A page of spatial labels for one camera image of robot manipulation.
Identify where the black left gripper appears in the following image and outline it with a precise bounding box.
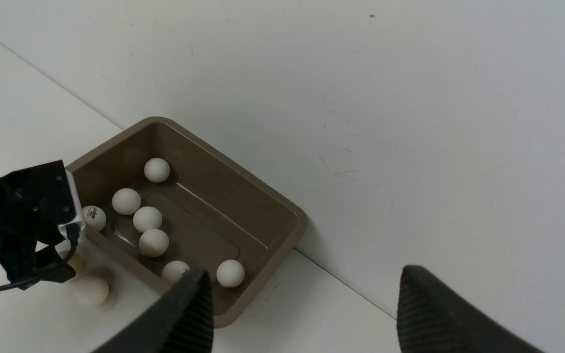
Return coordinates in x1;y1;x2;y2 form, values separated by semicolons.
0;217;77;291

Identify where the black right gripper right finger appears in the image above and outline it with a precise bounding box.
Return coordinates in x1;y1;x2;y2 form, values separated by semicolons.
397;264;541;353

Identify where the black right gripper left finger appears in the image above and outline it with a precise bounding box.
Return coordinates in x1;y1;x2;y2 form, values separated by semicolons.
94;269;214;353

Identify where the white ping-pong ball with logo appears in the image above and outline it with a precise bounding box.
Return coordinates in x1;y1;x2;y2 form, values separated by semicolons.
81;205;107;232

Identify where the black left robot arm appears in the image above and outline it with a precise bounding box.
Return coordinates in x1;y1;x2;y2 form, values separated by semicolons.
0;160;85;291

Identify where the tan plastic storage bin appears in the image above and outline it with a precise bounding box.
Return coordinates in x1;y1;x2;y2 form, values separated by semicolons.
67;117;308;328

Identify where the black left camera cable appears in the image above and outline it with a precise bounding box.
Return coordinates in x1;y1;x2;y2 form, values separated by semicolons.
0;223;81;302

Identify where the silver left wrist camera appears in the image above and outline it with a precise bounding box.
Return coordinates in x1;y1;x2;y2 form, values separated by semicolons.
3;160;86;241

